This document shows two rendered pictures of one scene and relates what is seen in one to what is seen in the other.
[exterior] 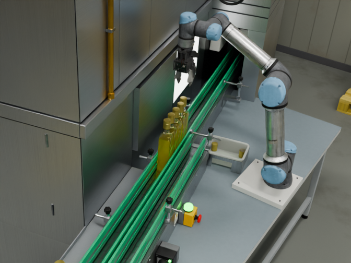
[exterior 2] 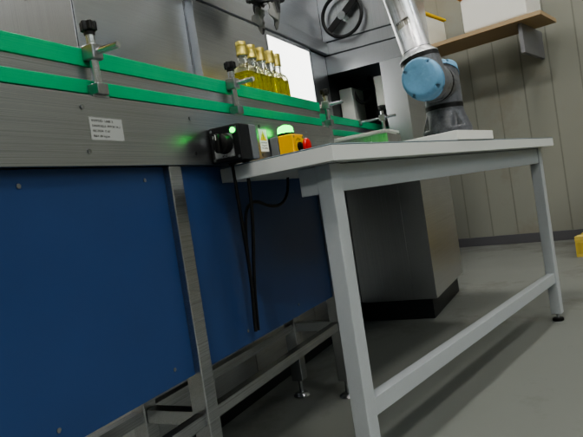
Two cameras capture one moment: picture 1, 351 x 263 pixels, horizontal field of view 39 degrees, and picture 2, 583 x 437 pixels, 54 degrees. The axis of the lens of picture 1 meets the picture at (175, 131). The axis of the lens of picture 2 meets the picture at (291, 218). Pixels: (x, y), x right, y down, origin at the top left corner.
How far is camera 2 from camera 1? 1.78 m
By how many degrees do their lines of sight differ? 33
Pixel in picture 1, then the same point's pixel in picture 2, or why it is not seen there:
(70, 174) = (60, 30)
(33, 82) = not seen: outside the picture
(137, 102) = (192, 21)
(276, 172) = (423, 66)
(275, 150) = (410, 35)
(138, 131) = (201, 70)
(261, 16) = (389, 38)
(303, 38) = (507, 217)
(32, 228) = not seen: hidden behind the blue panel
